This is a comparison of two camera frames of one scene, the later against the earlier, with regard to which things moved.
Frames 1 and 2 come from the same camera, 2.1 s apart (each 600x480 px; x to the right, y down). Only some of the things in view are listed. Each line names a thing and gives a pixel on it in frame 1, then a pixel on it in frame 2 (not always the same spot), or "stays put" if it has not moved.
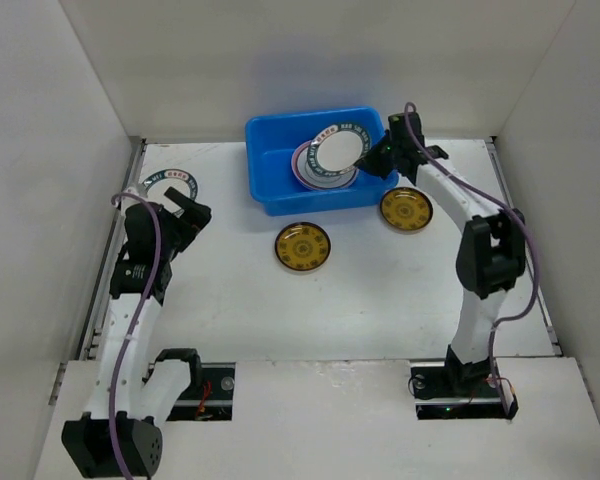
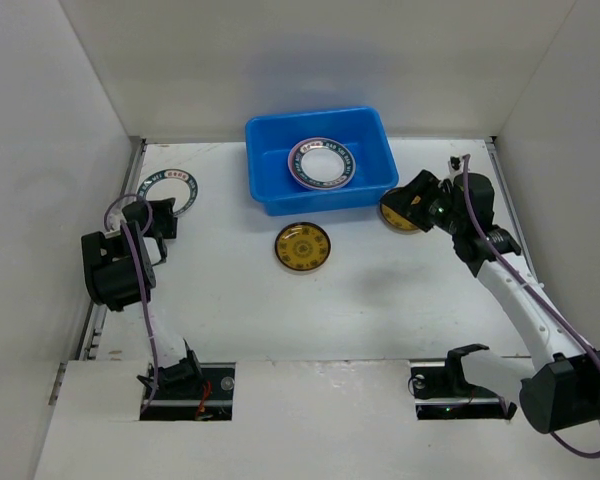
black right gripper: (381, 158) -> (419, 198)
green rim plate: (336, 149) -> (323, 163)
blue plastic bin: (271, 142) stays put
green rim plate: (156, 185) stays put
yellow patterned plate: (302, 245) stays put
